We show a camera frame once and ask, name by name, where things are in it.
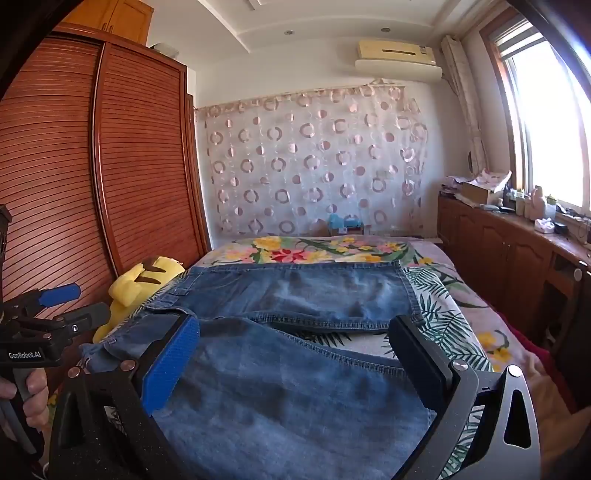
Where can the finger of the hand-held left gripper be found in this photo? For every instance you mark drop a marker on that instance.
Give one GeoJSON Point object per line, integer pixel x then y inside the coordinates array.
{"type": "Point", "coordinates": [87, 316]}
{"type": "Point", "coordinates": [60, 293]}

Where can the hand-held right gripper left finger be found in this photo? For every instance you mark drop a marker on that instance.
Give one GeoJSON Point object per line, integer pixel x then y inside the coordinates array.
{"type": "Point", "coordinates": [171, 360]}

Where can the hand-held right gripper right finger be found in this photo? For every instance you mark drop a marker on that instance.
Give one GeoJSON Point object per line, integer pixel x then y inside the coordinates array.
{"type": "Point", "coordinates": [415, 364]}

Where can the blue denim pants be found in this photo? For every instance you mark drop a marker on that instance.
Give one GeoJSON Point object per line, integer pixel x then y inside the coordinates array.
{"type": "Point", "coordinates": [286, 406]}

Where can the person's left hand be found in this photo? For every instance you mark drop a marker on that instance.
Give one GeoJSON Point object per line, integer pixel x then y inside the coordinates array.
{"type": "Point", "coordinates": [37, 397]}

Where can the yellow plush toy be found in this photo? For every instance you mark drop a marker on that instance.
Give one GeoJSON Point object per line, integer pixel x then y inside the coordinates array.
{"type": "Point", "coordinates": [134, 286]}

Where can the dark red cloth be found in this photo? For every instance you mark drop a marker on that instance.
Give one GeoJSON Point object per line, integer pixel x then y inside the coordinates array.
{"type": "Point", "coordinates": [545, 364]}

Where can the wooden low cabinet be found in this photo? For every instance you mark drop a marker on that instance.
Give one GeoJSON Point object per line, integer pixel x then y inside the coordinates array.
{"type": "Point", "coordinates": [498, 258]}

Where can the wooden slatted wardrobe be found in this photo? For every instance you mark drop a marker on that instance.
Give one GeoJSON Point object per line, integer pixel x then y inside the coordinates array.
{"type": "Point", "coordinates": [138, 161]}

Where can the floral blanket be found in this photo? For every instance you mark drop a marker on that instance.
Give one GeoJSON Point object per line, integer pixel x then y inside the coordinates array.
{"type": "Point", "coordinates": [286, 254]}

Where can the blue plush toy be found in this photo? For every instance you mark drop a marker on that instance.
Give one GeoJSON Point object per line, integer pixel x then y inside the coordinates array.
{"type": "Point", "coordinates": [339, 224]}

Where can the pile of papers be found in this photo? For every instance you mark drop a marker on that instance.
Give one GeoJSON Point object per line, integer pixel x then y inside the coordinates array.
{"type": "Point", "coordinates": [452, 187]}

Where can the open cardboard box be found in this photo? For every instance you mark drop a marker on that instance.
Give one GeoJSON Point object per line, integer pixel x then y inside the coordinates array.
{"type": "Point", "coordinates": [478, 191]}

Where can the white tissue pack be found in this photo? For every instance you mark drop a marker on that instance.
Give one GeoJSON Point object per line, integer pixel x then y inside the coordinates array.
{"type": "Point", "coordinates": [544, 226]}

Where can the small black box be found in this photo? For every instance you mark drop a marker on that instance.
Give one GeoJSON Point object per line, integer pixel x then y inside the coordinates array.
{"type": "Point", "coordinates": [561, 228]}

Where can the circle-patterned sheer curtain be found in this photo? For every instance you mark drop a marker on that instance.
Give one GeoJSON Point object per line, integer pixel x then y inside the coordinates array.
{"type": "Point", "coordinates": [300, 161]}

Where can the white item atop wardrobe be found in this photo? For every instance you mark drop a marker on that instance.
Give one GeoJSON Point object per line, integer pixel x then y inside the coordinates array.
{"type": "Point", "coordinates": [164, 50]}

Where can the tied pale window curtain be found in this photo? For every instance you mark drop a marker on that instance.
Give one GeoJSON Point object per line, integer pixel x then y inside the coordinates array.
{"type": "Point", "coordinates": [466, 101]}

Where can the wooden-framed window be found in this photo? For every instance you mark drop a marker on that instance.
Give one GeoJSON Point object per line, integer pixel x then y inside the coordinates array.
{"type": "Point", "coordinates": [554, 129]}

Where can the wooden overhead cabinet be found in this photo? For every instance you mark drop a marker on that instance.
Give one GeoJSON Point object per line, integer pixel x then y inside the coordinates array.
{"type": "Point", "coordinates": [115, 18]}

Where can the beige wall air conditioner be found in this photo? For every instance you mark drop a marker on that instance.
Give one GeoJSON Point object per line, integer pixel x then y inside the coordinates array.
{"type": "Point", "coordinates": [397, 51]}

